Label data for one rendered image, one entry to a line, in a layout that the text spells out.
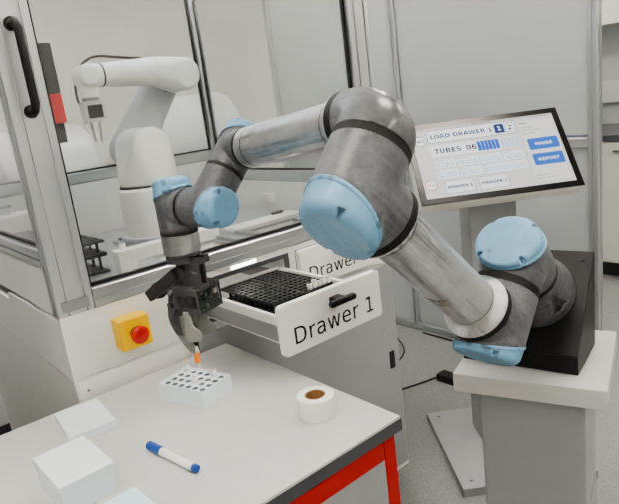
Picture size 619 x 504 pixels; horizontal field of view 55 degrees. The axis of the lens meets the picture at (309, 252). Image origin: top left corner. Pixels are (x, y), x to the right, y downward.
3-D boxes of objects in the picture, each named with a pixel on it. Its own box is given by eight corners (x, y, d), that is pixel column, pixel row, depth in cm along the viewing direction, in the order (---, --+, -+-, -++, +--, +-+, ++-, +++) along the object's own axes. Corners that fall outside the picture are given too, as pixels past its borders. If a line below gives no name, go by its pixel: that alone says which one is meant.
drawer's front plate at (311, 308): (382, 314, 140) (378, 269, 137) (286, 358, 122) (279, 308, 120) (377, 312, 141) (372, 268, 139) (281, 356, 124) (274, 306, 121)
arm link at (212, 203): (228, 161, 106) (191, 163, 113) (201, 215, 103) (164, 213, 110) (256, 186, 111) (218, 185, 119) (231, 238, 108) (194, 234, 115)
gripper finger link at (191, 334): (201, 361, 120) (194, 317, 118) (179, 357, 123) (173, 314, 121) (211, 355, 122) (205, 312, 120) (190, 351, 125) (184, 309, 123)
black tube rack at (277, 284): (335, 307, 144) (332, 281, 142) (278, 331, 133) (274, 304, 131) (279, 292, 160) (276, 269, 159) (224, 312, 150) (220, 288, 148)
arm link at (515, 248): (564, 247, 112) (549, 209, 102) (546, 312, 108) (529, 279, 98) (501, 240, 120) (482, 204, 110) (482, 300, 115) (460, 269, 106)
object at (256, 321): (371, 309, 140) (369, 284, 139) (286, 347, 124) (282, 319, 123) (270, 283, 170) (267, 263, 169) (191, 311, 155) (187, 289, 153)
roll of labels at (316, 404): (291, 414, 112) (289, 394, 111) (322, 400, 116) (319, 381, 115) (312, 428, 106) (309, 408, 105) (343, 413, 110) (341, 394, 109)
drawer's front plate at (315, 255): (375, 262, 183) (372, 227, 181) (303, 289, 166) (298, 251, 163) (371, 261, 185) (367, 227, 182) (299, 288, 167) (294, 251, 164)
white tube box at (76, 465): (120, 489, 96) (113, 461, 94) (66, 518, 90) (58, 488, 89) (89, 460, 105) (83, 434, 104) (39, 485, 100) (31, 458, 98)
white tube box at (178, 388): (232, 390, 125) (230, 373, 124) (206, 409, 118) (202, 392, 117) (189, 381, 131) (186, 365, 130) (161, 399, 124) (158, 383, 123)
